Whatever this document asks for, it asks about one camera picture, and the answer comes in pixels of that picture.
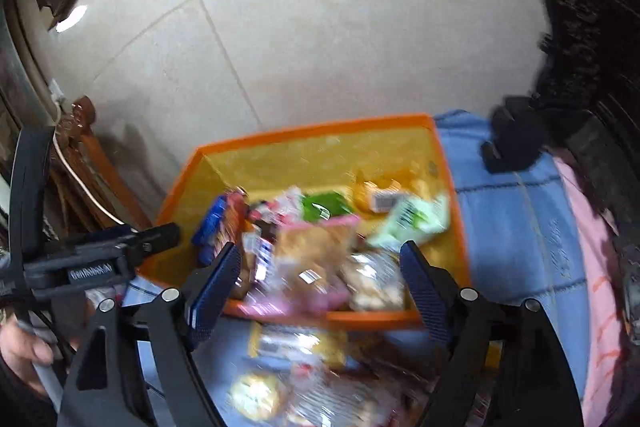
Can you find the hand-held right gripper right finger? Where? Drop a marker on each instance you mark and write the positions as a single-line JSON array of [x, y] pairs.
[[425, 287]]

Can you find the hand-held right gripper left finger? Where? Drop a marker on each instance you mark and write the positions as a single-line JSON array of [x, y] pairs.
[[220, 287]]

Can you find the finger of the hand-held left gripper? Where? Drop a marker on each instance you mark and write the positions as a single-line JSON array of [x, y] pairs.
[[27, 187], [160, 239]]

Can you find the strawberry print snack packet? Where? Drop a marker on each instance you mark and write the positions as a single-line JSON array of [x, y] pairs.
[[282, 207]]

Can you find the orange cardboard box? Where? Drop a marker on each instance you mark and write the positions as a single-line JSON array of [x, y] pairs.
[[300, 157]]

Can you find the person's left forearm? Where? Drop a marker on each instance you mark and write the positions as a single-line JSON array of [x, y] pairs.
[[20, 407]]

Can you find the person's left hand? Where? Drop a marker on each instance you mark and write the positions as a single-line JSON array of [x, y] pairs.
[[20, 347]]

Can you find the blue snack packet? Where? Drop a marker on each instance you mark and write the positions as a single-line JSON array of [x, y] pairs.
[[210, 227]]

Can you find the clear bag of cookies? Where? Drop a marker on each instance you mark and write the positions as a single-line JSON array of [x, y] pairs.
[[372, 282]]

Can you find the pale green snack packet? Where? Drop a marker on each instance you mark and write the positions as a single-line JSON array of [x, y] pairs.
[[412, 217]]

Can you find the red snack packet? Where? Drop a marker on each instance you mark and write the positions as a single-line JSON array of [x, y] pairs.
[[232, 217]]

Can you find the brown wooden chair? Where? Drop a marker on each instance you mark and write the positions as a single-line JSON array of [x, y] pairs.
[[100, 167]]

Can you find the tan snack packet pink edge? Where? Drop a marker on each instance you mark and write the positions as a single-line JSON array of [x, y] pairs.
[[310, 257]]

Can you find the pile of mixed snack packets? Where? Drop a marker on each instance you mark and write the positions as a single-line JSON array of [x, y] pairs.
[[300, 347]]

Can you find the yellow snack packet white label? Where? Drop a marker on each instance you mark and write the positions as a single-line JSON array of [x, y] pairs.
[[380, 197]]

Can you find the blue quilted blanket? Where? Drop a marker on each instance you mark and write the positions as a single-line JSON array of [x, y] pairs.
[[510, 227]]

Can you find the pink cloth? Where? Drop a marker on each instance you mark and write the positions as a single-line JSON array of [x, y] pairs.
[[595, 267]]

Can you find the dark carved wooden furniture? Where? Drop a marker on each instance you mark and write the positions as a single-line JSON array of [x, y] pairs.
[[590, 32]]

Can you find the white wall socket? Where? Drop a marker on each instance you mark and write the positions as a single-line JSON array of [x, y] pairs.
[[56, 93]]

